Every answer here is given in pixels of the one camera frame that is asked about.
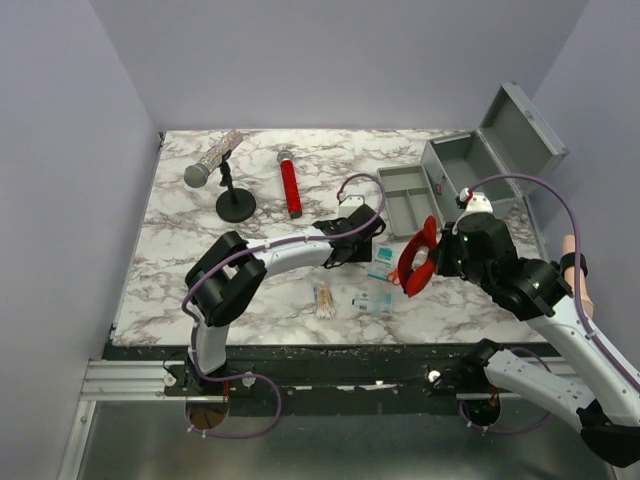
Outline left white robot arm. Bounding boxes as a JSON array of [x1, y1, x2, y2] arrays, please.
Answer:
[[182, 204, 386, 395]]

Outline silver glitter microphone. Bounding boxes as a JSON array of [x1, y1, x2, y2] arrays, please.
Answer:
[[183, 130, 244, 189]]

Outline red first aid pouch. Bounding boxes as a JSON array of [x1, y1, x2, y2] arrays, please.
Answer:
[[398, 215, 440, 299]]

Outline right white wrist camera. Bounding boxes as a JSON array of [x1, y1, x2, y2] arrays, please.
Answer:
[[457, 188, 493, 214]]

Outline red glitter microphone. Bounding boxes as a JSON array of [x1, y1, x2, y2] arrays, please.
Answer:
[[277, 150, 302, 219]]

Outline orange small scissors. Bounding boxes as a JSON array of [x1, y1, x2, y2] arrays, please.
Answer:
[[387, 269, 401, 286]]

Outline grey plastic tray insert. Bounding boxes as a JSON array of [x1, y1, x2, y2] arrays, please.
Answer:
[[377, 164, 443, 240]]

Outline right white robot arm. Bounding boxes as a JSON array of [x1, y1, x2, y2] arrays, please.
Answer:
[[429, 211, 639, 468]]

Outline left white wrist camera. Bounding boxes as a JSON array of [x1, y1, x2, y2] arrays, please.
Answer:
[[337, 194, 365, 218]]

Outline blue white bandage packets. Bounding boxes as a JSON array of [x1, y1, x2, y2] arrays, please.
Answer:
[[351, 292, 393, 317]]

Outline grey metal case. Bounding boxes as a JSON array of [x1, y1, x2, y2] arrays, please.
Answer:
[[421, 82, 569, 221]]

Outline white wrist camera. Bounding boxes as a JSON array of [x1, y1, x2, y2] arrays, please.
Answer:
[[337, 194, 365, 218], [457, 188, 493, 214]]

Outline black mounting rail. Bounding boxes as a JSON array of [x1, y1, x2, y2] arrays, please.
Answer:
[[87, 344, 511, 417]]

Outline cotton swab pack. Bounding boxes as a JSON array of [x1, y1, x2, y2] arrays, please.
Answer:
[[313, 282, 335, 319]]

